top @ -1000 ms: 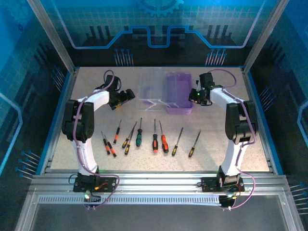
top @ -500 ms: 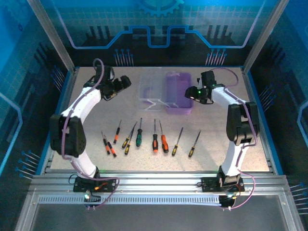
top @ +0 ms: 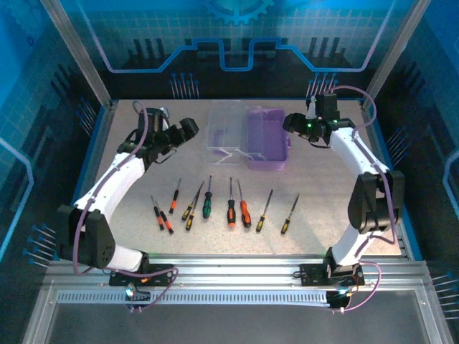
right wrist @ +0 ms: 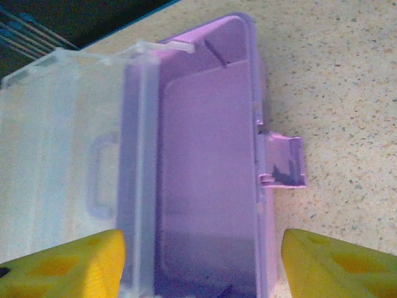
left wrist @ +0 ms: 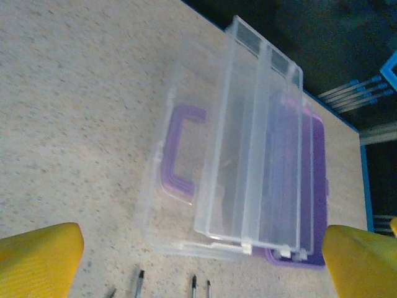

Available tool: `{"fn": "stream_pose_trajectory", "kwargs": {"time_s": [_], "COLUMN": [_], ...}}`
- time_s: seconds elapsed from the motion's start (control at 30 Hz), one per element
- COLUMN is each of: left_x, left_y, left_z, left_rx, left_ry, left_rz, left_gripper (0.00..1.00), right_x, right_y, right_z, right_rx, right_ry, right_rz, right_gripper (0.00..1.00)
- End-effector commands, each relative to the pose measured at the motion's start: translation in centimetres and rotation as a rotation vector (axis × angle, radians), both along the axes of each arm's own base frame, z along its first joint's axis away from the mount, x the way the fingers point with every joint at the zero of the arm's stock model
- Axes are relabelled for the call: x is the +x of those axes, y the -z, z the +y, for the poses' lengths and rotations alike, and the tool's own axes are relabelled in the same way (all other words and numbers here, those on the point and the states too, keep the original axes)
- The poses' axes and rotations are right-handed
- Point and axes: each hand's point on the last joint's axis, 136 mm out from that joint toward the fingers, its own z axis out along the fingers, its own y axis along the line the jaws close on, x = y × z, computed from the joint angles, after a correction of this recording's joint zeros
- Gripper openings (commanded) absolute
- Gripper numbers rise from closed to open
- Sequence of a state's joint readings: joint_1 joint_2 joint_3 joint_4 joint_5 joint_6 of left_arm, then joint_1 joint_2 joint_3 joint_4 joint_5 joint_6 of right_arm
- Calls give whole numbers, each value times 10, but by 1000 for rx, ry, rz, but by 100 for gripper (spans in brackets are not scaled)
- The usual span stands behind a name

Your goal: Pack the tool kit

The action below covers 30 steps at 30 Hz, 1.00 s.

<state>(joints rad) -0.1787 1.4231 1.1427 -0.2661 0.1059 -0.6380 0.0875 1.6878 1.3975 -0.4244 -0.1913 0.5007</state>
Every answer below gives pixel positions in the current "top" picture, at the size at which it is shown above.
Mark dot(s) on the purple tool box clear lid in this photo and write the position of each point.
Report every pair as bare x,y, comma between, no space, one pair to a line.
267,143

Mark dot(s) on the clear tool tray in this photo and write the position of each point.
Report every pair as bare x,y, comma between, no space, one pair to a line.
233,143

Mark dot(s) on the small orange-black screwdriver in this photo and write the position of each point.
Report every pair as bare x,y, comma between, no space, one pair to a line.
173,205

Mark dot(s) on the green-black screwdriver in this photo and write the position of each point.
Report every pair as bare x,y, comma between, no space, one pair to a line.
207,208

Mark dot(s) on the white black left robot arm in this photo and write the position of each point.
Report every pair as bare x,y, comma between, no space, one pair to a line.
118,179

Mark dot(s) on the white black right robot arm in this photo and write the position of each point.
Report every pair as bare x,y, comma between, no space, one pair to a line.
353,154

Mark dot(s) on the blue table edge strip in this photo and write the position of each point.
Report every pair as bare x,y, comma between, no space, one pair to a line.
382,143
94,143

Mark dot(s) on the small controller board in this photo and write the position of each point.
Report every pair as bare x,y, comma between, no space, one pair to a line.
339,301
138,297

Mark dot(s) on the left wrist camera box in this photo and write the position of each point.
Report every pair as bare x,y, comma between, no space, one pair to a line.
164,115

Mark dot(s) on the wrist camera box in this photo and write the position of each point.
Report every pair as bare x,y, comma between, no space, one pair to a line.
312,107
164,115

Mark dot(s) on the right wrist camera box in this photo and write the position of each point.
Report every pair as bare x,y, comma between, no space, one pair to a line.
312,107

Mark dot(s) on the aluminium frame post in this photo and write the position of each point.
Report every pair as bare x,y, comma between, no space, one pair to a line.
396,50
78,50

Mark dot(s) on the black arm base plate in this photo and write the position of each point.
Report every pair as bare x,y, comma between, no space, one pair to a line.
161,274
312,274

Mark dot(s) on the aluminium rail frame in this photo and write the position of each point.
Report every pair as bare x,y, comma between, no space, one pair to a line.
233,268

